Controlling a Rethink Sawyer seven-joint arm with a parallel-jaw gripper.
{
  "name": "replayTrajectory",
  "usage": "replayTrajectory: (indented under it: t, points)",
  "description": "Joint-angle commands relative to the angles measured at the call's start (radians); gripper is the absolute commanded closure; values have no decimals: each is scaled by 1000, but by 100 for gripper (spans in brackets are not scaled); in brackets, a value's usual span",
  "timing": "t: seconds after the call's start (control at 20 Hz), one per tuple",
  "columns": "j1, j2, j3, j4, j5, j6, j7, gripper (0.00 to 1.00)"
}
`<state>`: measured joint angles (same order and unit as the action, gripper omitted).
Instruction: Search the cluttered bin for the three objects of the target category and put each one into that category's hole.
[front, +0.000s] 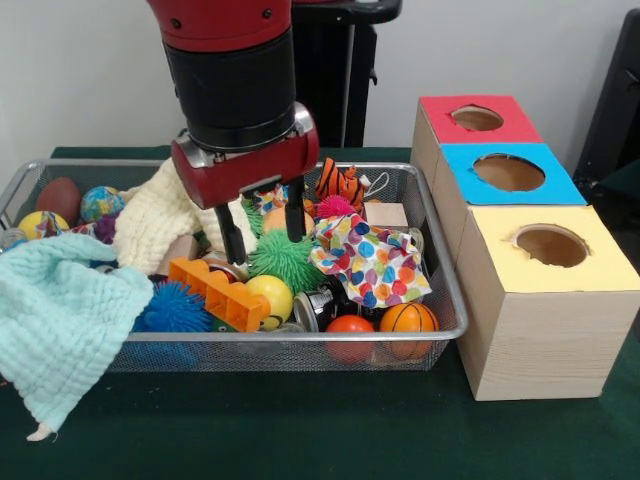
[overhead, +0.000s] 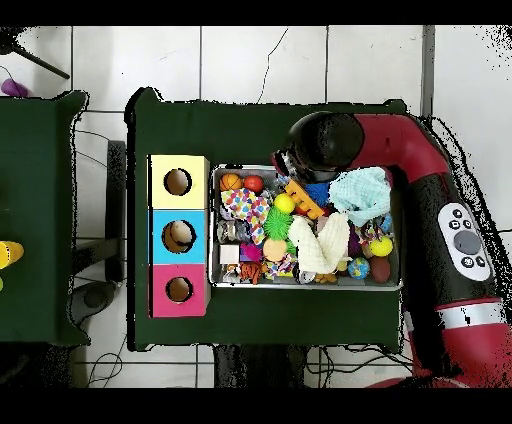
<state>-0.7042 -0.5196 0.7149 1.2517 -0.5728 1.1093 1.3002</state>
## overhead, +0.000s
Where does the polka dot paper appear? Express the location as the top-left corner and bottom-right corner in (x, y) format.
(220, 187), (272, 246)

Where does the clear mesh bin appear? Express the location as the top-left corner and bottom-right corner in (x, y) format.
(209, 163), (403, 290)

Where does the green spiky ball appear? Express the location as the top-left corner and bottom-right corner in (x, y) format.
(262, 207), (295, 241)

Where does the red orange ball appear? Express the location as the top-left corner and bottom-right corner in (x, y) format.
(243, 174), (265, 194)

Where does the yellow smiley ball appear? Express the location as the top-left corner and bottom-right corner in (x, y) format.
(273, 193), (296, 214)

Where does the orange basketball toy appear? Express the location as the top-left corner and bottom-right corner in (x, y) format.
(218, 172), (244, 192)

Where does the orange toy brick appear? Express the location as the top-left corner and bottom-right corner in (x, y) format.
(284, 179), (326, 220)

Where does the tiger plush toy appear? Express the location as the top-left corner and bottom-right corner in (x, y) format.
(238, 261), (264, 286)

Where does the blue spiky ball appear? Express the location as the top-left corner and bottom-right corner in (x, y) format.
(304, 181), (331, 207)

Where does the cream waffle cloth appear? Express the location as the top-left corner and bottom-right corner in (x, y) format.
(287, 211), (352, 275)

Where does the dark green table cloth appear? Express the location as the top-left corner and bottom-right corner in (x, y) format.
(125, 86), (409, 352)

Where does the mint green cloth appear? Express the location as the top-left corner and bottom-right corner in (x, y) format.
(328, 166), (395, 228)

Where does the black floor stand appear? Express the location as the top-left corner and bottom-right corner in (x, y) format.
(71, 139), (127, 325)

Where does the side table green cloth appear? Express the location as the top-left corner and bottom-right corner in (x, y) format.
(0, 90), (91, 347)

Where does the yellow object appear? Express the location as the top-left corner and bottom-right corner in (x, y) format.
(0, 240), (25, 270)

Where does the black tripod leg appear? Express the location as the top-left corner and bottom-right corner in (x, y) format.
(0, 26), (71, 80)

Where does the purple object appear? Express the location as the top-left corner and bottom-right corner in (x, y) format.
(0, 78), (31, 98)

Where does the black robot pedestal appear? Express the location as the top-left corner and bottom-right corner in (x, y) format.
(213, 344), (309, 388)

